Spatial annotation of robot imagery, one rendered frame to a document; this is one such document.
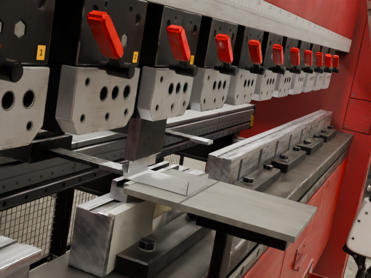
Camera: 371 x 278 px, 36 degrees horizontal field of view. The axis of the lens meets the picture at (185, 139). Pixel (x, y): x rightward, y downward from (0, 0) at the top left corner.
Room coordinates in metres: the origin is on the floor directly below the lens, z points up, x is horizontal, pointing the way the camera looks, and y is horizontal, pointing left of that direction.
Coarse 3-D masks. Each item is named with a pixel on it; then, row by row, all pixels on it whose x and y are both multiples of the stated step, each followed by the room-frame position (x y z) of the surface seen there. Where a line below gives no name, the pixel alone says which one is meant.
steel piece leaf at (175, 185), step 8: (136, 176) 0.89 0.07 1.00; (144, 176) 0.90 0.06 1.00; (152, 176) 0.91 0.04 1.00; (160, 176) 0.92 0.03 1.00; (168, 176) 0.93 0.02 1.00; (144, 184) 0.86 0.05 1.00; (152, 184) 0.86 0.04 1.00; (160, 184) 0.87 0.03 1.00; (168, 184) 0.87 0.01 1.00; (176, 184) 0.88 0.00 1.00; (184, 184) 0.89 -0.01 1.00; (192, 184) 0.85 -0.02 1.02; (200, 184) 0.88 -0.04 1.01; (176, 192) 0.84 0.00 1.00; (184, 192) 0.85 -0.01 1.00; (192, 192) 0.85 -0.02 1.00
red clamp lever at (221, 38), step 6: (216, 36) 0.97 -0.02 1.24; (222, 36) 0.96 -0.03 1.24; (228, 36) 0.97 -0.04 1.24; (216, 42) 0.97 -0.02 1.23; (222, 42) 0.96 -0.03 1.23; (228, 42) 0.97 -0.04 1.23; (222, 48) 0.97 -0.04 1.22; (228, 48) 0.97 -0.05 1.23; (222, 54) 0.98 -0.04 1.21; (228, 54) 0.98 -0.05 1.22; (222, 60) 1.00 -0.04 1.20; (228, 60) 0.99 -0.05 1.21; (216, 66) 1.03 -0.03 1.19; (222, 66) 1.02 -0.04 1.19; (228, 66) 1.01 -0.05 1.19; (234, 66) 1.02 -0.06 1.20; (222, 72) 1.02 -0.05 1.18; (228, 72) 1.02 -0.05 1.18; (234, 72) 1.02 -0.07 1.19
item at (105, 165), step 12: (48, 132) 0.97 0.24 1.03; (60, 132) 1.00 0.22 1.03; (36, 144) 0.92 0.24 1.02; (48, 144) 0.95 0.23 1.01; (60, 144) 0.99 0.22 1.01; (12, 156) 0.93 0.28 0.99; (24, 156) 0.92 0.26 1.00; (36, 156) 0.93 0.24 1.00; (48, 156) 0.96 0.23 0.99; (60, 156) 0.94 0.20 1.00; (72, 156) 0.94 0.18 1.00; (84, 156) 0.95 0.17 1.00; (108, 168) 0.91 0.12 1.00; (120, 168) 0.91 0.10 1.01
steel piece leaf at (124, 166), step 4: (124, 164) 0.88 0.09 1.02; (124, 168) 0.88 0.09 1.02; (140, 168) 0.92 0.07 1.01; (144, 168) 0.94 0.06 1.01; (148, 168) 0.95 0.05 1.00; (124, 172) 0.87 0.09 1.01; (132, 172) 0.90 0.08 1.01; (136, 172) 0.91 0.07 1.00; (124, 176) 0.87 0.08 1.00; (128, 176) 0.88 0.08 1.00
